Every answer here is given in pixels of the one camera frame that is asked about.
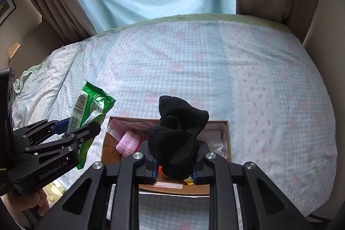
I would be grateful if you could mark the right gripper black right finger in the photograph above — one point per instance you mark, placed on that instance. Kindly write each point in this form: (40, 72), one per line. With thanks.
(243, 196)

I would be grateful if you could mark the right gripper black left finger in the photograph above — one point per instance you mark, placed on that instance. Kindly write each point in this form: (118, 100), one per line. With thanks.
(85, 204)

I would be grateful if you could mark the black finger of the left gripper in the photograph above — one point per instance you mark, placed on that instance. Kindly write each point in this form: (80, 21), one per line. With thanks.
(60, 127)
(85, 133)

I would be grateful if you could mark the green wipes packet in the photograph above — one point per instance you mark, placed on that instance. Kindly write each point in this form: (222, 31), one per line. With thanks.
(92, 105)

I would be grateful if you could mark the black sock bundle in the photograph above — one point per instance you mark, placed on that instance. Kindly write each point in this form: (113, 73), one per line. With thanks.
(173, 143)

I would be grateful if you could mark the silver glitter yellow scrubber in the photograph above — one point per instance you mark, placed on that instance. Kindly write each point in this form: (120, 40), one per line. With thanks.
(189, 181)

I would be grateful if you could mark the person's left hand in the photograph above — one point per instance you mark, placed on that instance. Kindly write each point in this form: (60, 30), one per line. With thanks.
(17, 204)

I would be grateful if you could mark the pink fluffy rolled towel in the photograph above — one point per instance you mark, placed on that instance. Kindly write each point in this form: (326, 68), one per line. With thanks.
(128, 144)

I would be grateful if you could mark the orange fluffy pom-pom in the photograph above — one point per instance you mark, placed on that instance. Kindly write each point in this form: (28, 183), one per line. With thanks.
(160, 171)

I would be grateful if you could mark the light blue checked bed quilt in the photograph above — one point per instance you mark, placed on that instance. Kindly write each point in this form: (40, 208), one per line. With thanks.
(252, 73)

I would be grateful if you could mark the framed wall picture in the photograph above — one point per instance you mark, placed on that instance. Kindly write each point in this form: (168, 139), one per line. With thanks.
(6, 8)

